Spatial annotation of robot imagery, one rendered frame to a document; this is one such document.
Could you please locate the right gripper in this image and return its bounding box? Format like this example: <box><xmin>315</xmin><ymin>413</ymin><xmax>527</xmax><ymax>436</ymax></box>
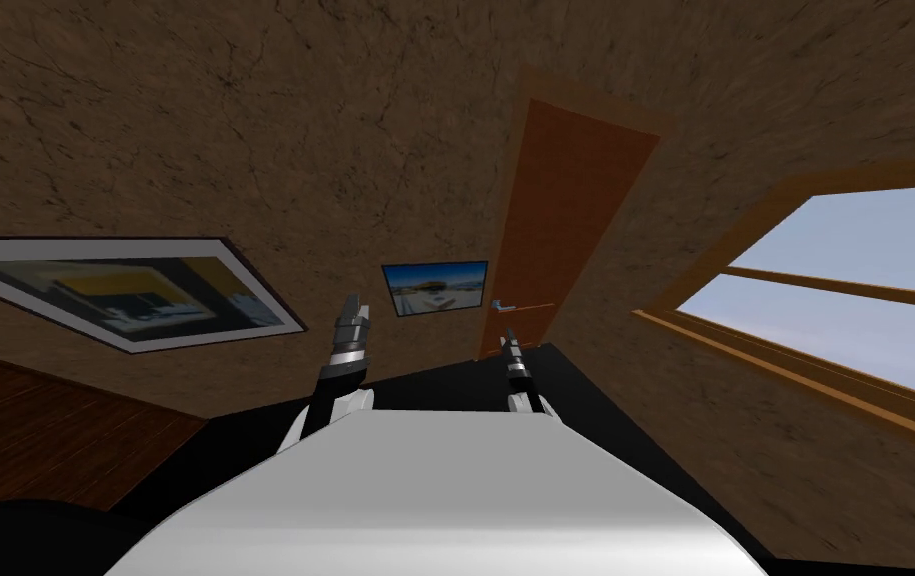
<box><xmin>500</xmin><ymin>327</ymin><xmax>528</xmax><ymax>367</ymax></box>

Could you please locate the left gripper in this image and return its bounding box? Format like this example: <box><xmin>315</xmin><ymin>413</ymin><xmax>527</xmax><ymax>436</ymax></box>
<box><xmin>332</xmin><ymin>293</ymin><xmax>372</xmax><ymax>358</ymax></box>

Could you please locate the small dark-framed landscape picture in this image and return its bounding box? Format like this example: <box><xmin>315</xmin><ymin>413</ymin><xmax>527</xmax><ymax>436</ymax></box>
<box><xmin>380</xmin><ymin>259</ymin><xmax>491</xmax><ymax>319</ymax></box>

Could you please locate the orange-brown door leaf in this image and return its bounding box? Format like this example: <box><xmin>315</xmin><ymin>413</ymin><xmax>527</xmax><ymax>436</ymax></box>
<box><xmin>477</xmin><ymin>97</ymin><xmax>662</xmax><ymax>362</ymax></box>

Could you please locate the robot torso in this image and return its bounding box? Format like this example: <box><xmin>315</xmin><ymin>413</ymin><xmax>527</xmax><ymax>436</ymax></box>
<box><xmin>104</xmin><ymin>407</ymin><xmax>770</xmax><ymax>576</ymax></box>

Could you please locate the large white-framed picture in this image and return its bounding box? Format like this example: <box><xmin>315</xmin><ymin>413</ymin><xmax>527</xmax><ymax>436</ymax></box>
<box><xmin>0</xmin><ymin>235</ymin><xmax>310</xmax><ymax>356</ymax></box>

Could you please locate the wooden-framed window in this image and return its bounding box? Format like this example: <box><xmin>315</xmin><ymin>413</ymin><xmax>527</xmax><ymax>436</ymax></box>
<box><xmin>631</xmin><ymin>153</ymin><xmax>915</xmax><ymax>459</ymax></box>

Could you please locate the dark brown wooden table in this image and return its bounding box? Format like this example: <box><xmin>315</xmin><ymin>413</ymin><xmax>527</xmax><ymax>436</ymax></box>
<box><xmin>0</xmin><ymin>356</ymin><xmax>211</xmax><ymax>514</ymax></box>

